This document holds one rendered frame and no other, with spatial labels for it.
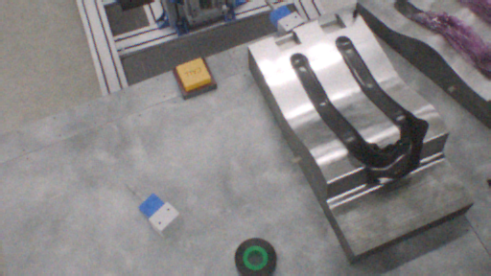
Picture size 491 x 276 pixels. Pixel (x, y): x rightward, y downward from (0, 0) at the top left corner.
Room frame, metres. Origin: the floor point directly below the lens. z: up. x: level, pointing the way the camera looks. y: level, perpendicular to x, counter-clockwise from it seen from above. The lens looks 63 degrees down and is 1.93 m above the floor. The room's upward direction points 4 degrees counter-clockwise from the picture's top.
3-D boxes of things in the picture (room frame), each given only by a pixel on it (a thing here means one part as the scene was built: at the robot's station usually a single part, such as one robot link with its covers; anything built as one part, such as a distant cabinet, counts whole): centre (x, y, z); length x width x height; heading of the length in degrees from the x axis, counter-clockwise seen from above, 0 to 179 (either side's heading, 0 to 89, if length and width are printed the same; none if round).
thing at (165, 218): (0.43, 0.20, 0.83); 0.13 x 0.05 x 0.05; 43
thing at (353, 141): (0.58, -0.23, 0.92); 0.35 x 0.16 x 0.09; 20
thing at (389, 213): (0.56, -0.23, 0.87); 0.50 x 0.26 x 0.14; 20
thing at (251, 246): (0.30, 0.00, 0.82); 0.08 x 0.08 x 0.04
